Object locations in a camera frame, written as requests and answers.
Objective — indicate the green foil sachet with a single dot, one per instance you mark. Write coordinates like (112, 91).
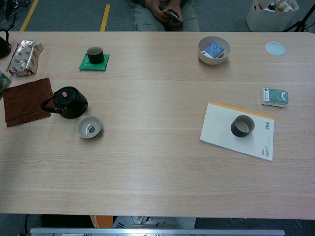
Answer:
(85, 66)

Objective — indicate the green tissue pack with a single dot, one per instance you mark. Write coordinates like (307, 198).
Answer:
(275, 97)

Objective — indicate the handheld smartphone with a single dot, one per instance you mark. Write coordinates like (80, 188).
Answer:
(173, 15)

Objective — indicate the white notebook orange spine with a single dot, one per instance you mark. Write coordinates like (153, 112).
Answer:
(216, 127)

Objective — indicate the beige round bowl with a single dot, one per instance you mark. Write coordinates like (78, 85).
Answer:
(214, 61)

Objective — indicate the black tripod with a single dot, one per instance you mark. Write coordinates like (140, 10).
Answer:
(299, 24)

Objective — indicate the gold foil packet red print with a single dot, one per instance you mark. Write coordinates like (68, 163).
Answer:
(24, 59)

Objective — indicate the brown scalloped cloth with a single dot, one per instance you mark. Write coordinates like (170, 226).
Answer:
(24, 103)

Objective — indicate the black cast iron kettle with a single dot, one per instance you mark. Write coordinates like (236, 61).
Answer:
(3, 49)

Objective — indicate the orange panel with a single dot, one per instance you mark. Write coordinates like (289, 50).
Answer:
(102, 221)

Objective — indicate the blue tissue pack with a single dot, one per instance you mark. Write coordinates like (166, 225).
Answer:
(214, 49)

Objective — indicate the white storage bin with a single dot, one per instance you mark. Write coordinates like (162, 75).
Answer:
(265, 22)

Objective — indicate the black cup beige inside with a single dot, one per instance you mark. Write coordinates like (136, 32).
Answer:
(96, 58)
(236, 132)

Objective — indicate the aluminium profile rail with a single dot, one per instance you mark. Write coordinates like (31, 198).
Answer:
(157, 232)

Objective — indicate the grey shallow tea bowl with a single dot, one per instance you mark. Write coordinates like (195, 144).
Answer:
(82, 127)

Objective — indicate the green patterned packet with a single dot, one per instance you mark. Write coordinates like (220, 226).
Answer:
(3, 82)

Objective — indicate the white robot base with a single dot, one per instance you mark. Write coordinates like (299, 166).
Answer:
(152, 222)

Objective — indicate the seated person in khaki trousers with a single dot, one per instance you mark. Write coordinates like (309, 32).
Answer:
(142, 17)

